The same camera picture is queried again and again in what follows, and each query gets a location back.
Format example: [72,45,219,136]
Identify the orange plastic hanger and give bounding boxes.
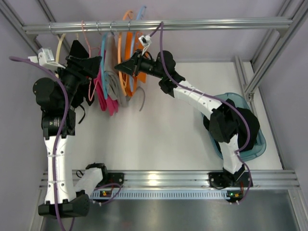
[117,10,137,97]

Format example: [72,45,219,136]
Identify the light blue plastic hanger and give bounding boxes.
[129,5,147,92]

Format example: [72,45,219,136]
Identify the black trousers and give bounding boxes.
[64,39,102,109]
[203,98,260,153]

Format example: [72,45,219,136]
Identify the orange trousers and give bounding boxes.
[124,31,146,97]

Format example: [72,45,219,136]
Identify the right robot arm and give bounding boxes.
[115,50,260,189]

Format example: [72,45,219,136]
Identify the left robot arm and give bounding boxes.
[33,55,108,218]

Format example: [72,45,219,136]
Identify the black trousers on cream hanger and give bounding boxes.
[64,39,102,109]

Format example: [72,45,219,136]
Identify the beige grey trousers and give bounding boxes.
[110,38,130,107]

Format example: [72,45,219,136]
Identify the teal plastic hanger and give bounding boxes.
[101,33,115,100]

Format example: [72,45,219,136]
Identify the cream plastic hanger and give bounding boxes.
[55,33,66,63]

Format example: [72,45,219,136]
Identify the magenta trousers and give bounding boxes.
[93,49,119,116]

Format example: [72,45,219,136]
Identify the teal plastic basket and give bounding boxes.
[202,92,267,162]

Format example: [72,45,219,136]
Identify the pink wire hanger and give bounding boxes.
[80,20,102,101]

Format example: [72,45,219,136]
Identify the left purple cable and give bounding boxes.
[9,55,121,231]

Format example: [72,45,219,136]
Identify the purple cable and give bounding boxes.
[149,21,252,205]
[9,55,121,231]

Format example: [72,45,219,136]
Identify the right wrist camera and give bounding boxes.
[139,35,152,55]

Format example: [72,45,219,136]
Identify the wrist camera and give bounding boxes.
[139,35,152,55]
[28,48,65,71]

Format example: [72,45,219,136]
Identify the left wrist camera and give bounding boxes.
[28,48,65,71]

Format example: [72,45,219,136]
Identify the aluminium frame posts left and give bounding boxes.
[0,0,73,82]

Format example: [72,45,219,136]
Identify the aluminium frame posts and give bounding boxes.
[234,0,308,97]
[0,0,73,82]

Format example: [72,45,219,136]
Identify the silver aluminium hanging rail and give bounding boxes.
[22,17,293,35]

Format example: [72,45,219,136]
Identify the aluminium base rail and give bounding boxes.
[39,169,300,191]

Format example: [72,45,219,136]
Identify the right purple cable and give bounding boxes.
[149,21,252,205]

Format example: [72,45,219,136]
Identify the aluminium frame posts right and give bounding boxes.
[234,0,308,97]

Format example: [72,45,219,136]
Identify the slotted cable duct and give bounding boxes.
[90,189,242,201]

